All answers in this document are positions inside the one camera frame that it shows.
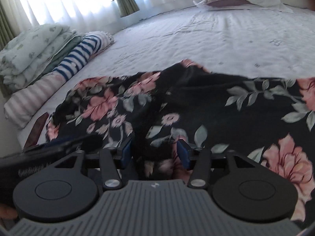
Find black floral pants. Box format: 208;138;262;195
46;60;314;229

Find pink striped folded blanket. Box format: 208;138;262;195
4;71;66;129

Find blue white striped blanket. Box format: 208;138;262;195
51;31;114;82

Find green floral folded quilt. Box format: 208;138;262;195
1;24;82;95

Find grey patterned bed sheet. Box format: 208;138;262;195
37;7;314;116

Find white sheer curtain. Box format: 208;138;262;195
1;0;200;38

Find white purple pillow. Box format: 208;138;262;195
194;0;293;13

